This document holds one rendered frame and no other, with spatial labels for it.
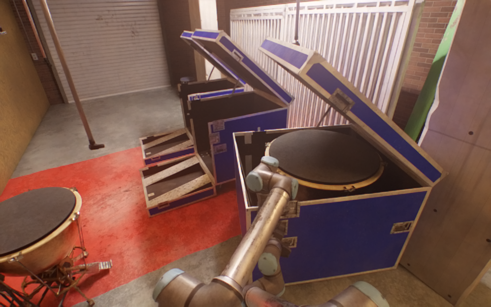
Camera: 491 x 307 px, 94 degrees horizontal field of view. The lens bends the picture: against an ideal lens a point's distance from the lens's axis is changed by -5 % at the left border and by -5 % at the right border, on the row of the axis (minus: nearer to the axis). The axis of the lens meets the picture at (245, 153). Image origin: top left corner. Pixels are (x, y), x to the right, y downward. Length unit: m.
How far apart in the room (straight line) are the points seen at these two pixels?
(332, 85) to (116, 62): 7.46
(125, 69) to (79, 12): 1.73
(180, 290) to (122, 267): 1.76
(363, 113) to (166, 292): 1.10
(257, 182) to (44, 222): 1.45
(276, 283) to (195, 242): 1.40
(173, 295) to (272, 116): 2.30
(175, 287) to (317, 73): 0.96
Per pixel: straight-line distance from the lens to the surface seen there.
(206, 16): 5.25
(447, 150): 2.00
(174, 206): 2.91
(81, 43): 8.17
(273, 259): 1.21
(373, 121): 1.34
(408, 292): 2.49
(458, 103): 1.92
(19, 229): 2.09
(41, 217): 2.09
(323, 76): 1.14
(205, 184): 2.96
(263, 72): 2.63
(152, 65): 8.33
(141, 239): 2.74
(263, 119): 2.78
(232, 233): 2.56
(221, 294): 0.81
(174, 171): 3.40
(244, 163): 2.41
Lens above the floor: 1.89
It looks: 29 degrees down
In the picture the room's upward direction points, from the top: 2 degrees counter-clockwise
